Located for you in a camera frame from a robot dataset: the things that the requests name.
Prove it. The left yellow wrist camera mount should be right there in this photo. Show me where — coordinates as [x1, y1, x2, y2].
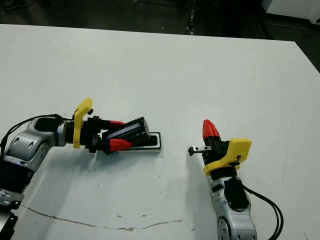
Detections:
[72, 97, 94, 150]

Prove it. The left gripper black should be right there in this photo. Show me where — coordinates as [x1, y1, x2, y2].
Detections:
[80, 115, 134, 155]

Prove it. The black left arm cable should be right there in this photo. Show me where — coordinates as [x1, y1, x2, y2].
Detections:
[0, 113, 74, 151]

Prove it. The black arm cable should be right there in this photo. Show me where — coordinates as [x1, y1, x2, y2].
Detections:
[0, 113, 74, 151]
[245, 185, 285, 240]

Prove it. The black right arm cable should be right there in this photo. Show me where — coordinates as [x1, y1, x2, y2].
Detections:
[245, 185, 285, 240]

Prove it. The small black rectangular box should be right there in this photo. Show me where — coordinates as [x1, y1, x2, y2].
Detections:
[102, 116, 152, 152]

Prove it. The right yellow wrist camera mount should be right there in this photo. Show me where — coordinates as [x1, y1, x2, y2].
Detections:
[203, 138, 252, 177]

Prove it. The yellow wrist camera mount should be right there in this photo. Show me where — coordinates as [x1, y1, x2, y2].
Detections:
[203, 138, 252, 177]
[72, 97, 94, 150]

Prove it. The white camera box base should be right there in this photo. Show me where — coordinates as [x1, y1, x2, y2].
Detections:
[106, 131, 163, 155]

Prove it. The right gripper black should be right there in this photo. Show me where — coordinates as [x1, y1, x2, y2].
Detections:
[188, 119, 231, 167]

